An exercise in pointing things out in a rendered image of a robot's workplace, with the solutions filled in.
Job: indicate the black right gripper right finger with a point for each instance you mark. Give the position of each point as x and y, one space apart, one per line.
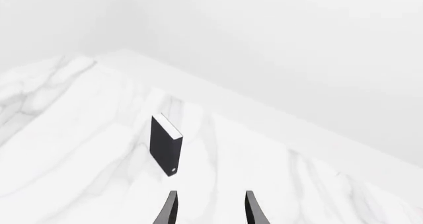
253 211

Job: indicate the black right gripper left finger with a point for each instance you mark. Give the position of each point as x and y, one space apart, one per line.
169 211

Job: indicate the black book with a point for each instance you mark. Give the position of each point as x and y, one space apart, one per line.
163 147

